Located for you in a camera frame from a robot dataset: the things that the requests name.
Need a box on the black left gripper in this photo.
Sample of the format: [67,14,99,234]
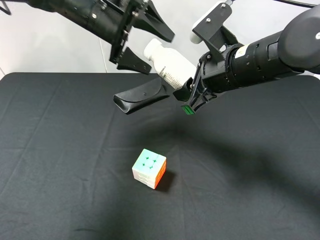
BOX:
[84,0,175,75]

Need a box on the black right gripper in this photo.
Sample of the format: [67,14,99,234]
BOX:
[173,43,248,115]

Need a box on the white milk bottle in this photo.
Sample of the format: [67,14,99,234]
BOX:
[143,38,197,90]

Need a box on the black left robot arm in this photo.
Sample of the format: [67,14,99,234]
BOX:
[27,0,175,75]

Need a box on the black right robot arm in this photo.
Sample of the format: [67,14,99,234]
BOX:
[173,2,320,115]

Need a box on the black glasses case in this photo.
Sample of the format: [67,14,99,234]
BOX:
[113,77,170,115]

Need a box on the pastel rubik's cube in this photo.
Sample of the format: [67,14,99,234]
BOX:
[132,149,167,190]

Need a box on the black table cloth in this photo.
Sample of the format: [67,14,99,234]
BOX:
[0,73,320,240]

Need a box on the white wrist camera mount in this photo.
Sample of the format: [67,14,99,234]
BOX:
[190,0,238,61]

